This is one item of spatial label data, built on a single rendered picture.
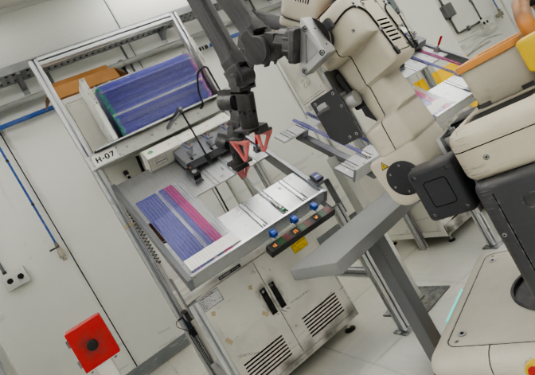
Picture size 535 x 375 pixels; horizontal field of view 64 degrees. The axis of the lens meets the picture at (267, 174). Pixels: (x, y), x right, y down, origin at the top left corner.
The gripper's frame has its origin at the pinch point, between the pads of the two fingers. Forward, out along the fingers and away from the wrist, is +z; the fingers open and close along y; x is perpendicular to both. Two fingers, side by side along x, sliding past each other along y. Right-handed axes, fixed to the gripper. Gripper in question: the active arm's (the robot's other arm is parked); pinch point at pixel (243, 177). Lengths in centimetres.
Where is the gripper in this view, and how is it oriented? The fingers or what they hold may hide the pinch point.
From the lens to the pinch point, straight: 197.1
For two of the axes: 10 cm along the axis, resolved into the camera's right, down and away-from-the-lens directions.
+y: -7.7, 4.7, -4.3
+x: 6.2, 3.9, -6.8
